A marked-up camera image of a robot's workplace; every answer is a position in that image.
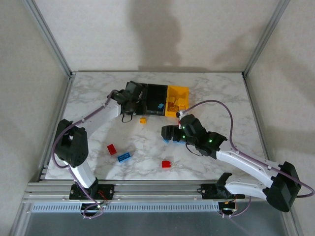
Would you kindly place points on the long blue lego brick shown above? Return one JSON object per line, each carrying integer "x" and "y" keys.
{"x": 177, "y": 142}
{"x": 124, "y": 157}

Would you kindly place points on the small blue lego brick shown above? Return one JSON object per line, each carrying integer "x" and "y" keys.
{"x": 160, "y": 106}
{"x": 166, "y": 141}

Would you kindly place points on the small yellow lego brick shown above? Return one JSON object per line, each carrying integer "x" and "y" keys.
{"x": 181, "y": 101}
{"x": 143, "y": 120}
{"x": 172, "y": 108}
{"x": 171, "y": 99}
{"x": 182, "y": 107}

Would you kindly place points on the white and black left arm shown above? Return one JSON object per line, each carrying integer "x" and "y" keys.
{"x": 71, "y": 147}

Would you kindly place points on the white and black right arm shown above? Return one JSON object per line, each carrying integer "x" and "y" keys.
{"x": 246, "y": 162}

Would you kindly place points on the black bin with blue bricks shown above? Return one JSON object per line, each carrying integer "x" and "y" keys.
{"x": 155, "y": 96}

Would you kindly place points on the small red lego brick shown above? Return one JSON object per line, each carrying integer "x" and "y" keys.
{"x": 166, "y": 165}

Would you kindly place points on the yellow plastic bin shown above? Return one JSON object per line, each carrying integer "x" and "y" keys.
{"x": 177, "y": 89}

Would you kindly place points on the long red lego brick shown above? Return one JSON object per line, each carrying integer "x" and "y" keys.
{"x": 112, "y": 149}

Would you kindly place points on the grey metal base panel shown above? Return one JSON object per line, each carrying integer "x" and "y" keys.
{"x": 160, "y": 225}

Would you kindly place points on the aluminium table side rail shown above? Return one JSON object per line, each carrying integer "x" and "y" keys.
{"x": 65, "y": 98}
{"x": 254, "y": 110}

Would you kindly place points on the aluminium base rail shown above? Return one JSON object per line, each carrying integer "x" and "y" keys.
{"x": 147, "y": 191}

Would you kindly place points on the aluminium frame post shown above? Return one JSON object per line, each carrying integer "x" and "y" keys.
{"x": 265, "y": 37}
{"x": 50, "y": 39}

